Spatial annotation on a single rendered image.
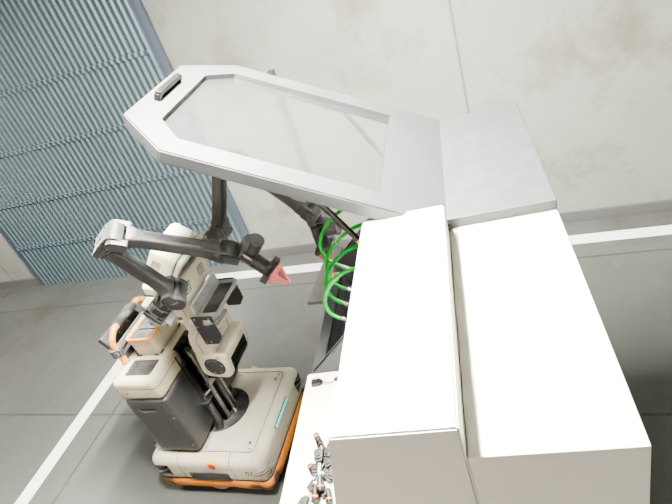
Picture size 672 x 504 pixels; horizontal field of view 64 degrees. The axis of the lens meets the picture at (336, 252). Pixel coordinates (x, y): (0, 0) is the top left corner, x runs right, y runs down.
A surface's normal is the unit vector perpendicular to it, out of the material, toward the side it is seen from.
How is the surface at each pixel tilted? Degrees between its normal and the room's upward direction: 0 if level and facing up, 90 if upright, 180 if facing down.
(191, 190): 90
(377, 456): 90
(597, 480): 90
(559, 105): 90
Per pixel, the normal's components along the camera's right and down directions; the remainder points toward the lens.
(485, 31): -0.22, 0.59
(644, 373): -0.29, -0.80
